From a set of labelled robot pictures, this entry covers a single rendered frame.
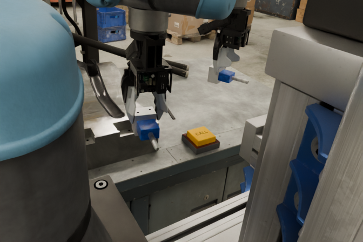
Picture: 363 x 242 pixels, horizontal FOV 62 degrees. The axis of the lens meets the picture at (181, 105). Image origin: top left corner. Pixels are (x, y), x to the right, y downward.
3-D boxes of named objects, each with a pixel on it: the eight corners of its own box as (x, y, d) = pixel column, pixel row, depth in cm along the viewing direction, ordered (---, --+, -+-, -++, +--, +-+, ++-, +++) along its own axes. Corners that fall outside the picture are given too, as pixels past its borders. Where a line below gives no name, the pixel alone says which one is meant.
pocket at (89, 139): (96, 150, 72) (95, 137, 71) (74, 155, 70) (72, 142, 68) (91, 140, 76) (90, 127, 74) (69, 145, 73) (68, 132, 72)
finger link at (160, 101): (163, 130, 66) (155, 94, 62) (155, 117, 71) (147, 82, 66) (176, 126, 67) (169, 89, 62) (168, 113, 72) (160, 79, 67)
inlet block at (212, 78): (249, 87, 100) (252, 72, 97) (243, 92, 96) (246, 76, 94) (213, 77, 106) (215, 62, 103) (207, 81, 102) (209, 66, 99)
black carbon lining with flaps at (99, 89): (128, 123, 81) (128, 91, 77) (66, 136, 74) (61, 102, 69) (92, 76, 107) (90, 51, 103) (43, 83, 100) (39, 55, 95)
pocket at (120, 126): (139, 139, 78) (139, 127, 76) (119, 144, 75) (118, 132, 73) (132, 130, 81) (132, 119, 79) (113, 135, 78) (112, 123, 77)
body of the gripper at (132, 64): (134, 99, 59) (134, 37, 53) (126, 81, 66) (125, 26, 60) (172, 95, 61) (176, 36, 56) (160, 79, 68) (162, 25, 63)
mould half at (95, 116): (158, 150, 83) (159, 107, 76) (57, 179, 70) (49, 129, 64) (101, 82, 120) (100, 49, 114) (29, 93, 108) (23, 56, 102)
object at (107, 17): (126, 26, 449) (126, 10, 439) (102, 29, 425) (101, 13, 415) (107, 17, 488) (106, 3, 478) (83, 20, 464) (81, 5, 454)
